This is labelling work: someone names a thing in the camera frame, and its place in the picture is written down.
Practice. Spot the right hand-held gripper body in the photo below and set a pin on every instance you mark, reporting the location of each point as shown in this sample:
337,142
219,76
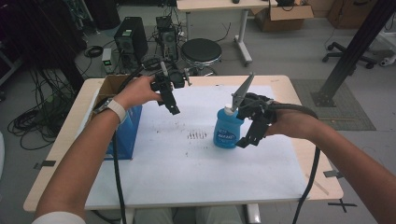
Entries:
258,115

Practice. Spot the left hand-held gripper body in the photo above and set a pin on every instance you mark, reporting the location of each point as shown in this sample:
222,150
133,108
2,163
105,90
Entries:
167,95

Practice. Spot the blue plastic bottle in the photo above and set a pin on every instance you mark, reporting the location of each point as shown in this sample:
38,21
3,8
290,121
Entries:
226,130

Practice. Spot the person's left hand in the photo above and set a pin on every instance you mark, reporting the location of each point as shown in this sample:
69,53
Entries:
137,91

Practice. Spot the person's right hand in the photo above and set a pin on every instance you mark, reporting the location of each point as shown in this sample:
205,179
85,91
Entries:
291,123

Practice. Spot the round black stool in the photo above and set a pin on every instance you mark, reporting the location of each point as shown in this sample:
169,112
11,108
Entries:
201,49

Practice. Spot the black computer tower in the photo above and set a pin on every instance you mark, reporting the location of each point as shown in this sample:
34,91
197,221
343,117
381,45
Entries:
130,40

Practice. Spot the grey power supply unit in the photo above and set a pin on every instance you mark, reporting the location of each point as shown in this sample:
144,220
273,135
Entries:
107,59

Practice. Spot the blue carton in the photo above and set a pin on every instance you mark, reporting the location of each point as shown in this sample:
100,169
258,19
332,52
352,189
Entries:
126,140

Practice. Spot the beige desk with white legs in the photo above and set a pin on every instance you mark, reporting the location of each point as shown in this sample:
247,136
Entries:
218,4

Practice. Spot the white table mat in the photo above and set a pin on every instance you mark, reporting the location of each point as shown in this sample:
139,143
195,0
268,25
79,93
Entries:
186,174

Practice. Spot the open cardboard box with flap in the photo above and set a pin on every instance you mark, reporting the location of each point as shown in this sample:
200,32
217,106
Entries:
280,20

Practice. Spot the clear tape strip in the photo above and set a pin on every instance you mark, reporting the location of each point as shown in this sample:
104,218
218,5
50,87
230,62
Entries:
317,185

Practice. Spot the black tape strip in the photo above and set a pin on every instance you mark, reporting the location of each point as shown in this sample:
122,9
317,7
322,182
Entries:
332,174
45,164

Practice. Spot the white table leg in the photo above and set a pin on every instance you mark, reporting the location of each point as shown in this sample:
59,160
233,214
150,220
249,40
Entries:
252,214

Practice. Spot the black office chair base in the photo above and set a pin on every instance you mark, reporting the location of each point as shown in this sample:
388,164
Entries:
342,54

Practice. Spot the black tape cross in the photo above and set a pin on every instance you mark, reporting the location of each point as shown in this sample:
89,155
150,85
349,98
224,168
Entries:
342,204

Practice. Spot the closed brown cardboard box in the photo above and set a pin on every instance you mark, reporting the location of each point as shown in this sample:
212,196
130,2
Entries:
351,14

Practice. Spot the white device on floor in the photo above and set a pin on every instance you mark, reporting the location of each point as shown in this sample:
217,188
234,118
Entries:
388,60

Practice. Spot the white sleeve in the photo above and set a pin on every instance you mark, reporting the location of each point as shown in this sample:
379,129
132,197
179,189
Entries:
59,218

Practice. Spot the open-frame computer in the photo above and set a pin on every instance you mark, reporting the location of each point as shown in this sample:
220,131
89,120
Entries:
168,39

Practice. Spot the black metal post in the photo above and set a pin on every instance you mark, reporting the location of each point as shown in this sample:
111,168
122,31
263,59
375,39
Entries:
355,49

